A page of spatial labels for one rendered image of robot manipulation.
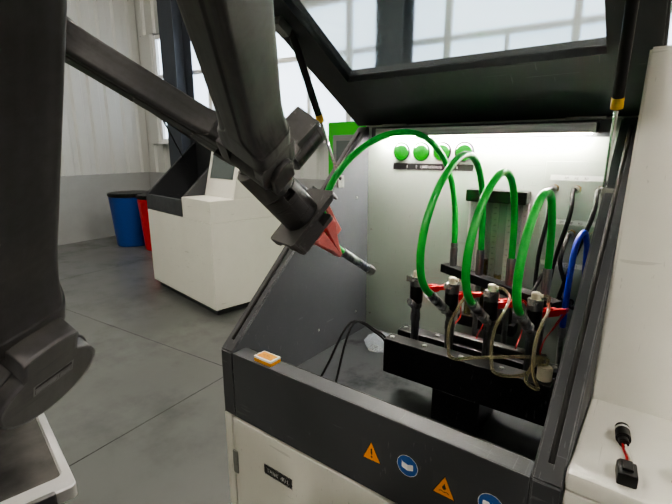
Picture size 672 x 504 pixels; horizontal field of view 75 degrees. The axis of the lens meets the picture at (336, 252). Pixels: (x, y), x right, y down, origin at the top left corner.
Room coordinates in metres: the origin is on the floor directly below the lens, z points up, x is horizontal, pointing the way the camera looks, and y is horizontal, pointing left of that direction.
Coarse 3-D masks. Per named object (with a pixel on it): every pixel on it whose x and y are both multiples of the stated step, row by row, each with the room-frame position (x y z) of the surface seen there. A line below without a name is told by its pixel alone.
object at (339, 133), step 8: (328, 128) 4.08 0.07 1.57; (336, 128) 4.02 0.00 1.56; (344, 128) 3.96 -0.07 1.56; (352, 128) 3.91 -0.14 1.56; (328, 136) 4.08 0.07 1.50; (336, 136) 4.01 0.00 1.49; (344, 136) 3.96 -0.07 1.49; (352, 136) 3.90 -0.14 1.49; (336, 144) 4.01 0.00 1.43; (344, 144) 3.95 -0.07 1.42; (328, 152) 4.08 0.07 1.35; (336, 152) 4.01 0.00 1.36; (328, 160) 4.08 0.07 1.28; (336, 160) 4.01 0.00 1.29
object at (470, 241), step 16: (496, 176) 0.77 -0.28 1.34; (512, 176) 0.84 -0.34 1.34; (512, 192) 0.87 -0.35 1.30; (480, 208) 0.72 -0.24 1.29; (512, 208) 0.88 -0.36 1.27; (512, 224) 0.89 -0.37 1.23; (512, 240) 0.89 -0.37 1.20; (464, 256) 0.69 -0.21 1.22; (512, 256) 0.89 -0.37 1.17; (464, 272) 0.68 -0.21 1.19; (512, 272) 0.89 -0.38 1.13; (464, 288) 0.69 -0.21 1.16; (480, 320) 0.76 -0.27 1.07
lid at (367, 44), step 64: (320, 0) 0.99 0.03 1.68; (384, 0) 0.93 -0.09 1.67; (448, 0) 0.88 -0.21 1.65; (512, 0) 0.83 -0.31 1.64; (576, 0) 0.79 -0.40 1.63; (640, 0) 0.74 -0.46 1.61; (320, 64) 1.15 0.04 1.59; (384, 64) 1.10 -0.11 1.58; (448, 64) 1.03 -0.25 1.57; (512, 64) 0.94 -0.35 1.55; (576, 64) 0.88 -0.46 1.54; (640, 64) 0.83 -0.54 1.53
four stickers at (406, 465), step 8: (368, 440) 0.66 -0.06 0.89; (368, 448) 0.66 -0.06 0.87; (376, 448) 0.65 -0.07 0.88; (368, 456) 0.66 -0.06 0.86; (376, 456) 0.65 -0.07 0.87; (400, 456) 0.63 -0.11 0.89; (408, 456) 0.62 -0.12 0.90; (400, 464) 0.63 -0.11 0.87; (408, 464) 0.62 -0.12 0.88; (416, 464) 0.61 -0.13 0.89; (400, 472) 0.63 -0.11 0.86; (408, 472) 0.62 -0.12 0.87; (416, 472) 0.61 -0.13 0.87; (416, 480) 0.61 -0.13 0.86; (432, 480) 0.59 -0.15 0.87; (440, 480) 0.58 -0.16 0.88; (448, 480) 0.58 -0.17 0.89; (432, 488) 0.59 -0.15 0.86; (440, 488) 0.58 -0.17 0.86; (448, 488) 0.58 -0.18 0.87; (456, 488) 0.57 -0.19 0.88; (448, 496) 0.57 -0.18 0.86; (480, 496) 0.55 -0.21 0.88; (488, 496) 0.54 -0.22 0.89
